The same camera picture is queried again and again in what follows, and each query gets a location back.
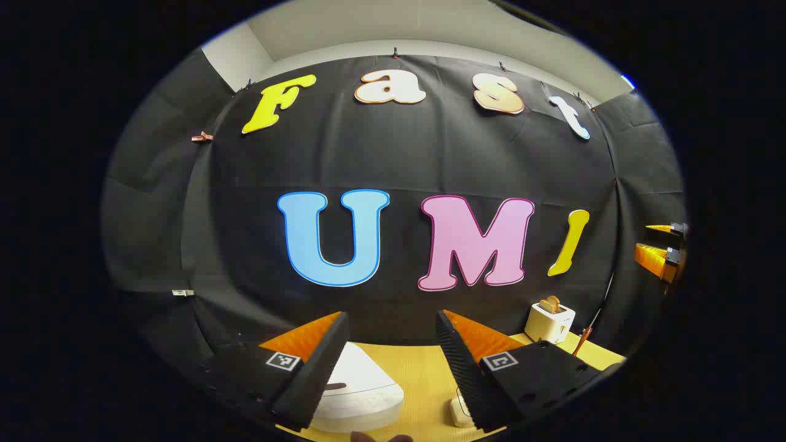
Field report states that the black backdrop cloth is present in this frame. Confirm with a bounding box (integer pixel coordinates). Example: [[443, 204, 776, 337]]
[[101, 49, 688, 394]]

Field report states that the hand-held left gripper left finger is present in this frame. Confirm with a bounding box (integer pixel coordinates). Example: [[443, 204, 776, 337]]
[[195, 311, 351, 432]]

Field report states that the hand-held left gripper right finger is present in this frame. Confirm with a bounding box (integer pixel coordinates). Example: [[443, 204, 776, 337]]
[[435, 309, 615, 433]]

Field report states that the white toaster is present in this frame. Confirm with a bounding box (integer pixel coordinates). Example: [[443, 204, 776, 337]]
[[524, 301, 577, 344]]

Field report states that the small white container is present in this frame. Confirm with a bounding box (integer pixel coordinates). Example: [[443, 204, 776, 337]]
[[449, 388, 477, 428]]

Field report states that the white rice cooker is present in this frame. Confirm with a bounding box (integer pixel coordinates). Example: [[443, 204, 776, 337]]
[[307, 342, 406, 433]]

